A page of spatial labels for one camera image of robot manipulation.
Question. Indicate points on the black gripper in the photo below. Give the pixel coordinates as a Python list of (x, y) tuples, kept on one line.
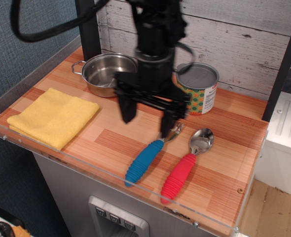
[(151, 85)]

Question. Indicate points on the yellow towel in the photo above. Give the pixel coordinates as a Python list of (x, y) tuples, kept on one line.
[(54, 118)]

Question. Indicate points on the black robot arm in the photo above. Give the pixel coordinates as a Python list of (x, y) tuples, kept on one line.
[(160, 27)]

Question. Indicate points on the clear acrylic table guard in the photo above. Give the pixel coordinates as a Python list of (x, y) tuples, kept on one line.
[(217, 188)]

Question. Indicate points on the patterned toy can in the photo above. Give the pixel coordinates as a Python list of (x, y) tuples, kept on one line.
[(200, 82)]

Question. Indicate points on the stainless steel pot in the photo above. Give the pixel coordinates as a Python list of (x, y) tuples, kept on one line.
[(98, 72)]

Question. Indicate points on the silver toy fridge cabinet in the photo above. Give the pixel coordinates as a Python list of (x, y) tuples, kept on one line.
[(71, 191)]

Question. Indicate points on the dispenser button panel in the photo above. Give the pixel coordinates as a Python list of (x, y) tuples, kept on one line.
[(112, 221)]

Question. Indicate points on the white plastic appliance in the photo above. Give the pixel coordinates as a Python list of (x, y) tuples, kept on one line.
[(273, 166)]

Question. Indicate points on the orange cloth at corner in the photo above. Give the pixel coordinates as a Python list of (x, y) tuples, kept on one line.
[(20, 232)]

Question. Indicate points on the blue handled fork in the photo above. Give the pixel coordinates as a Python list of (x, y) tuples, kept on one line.
[(142, 162)]

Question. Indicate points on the red handled spoon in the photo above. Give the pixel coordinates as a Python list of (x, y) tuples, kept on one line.
[(200, 142)]

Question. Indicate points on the black right frame post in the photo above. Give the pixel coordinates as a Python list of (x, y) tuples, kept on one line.
[(278, 84)]

